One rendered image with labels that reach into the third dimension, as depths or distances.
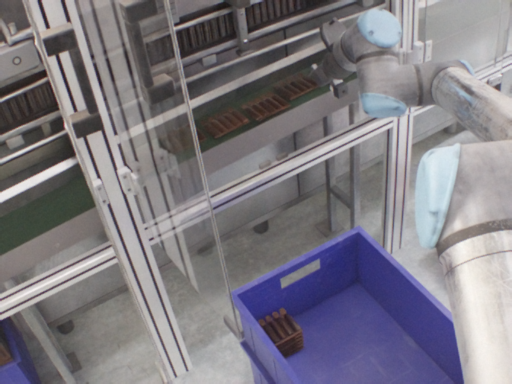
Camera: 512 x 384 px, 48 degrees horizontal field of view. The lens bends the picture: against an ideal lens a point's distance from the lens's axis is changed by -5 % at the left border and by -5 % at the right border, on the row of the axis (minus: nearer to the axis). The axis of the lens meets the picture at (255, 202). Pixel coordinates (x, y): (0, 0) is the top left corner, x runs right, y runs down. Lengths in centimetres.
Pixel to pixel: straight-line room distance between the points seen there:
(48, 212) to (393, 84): 86
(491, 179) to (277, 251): 153
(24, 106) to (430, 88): 89
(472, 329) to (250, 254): 157
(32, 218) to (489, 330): 115
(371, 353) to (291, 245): 69
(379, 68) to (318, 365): 78
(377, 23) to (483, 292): 74
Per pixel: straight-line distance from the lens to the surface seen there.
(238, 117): 156
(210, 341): 194
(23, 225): 150
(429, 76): 124
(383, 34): 124
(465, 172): 68
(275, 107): 158
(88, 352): 203
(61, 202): 151
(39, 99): 143
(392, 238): 207
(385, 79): 122
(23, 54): 133
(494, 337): 63
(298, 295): 162
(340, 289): 172
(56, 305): 194
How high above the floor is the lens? 156
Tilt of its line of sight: 42 degrees down
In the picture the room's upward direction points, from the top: 9 degrees counter-clockwise
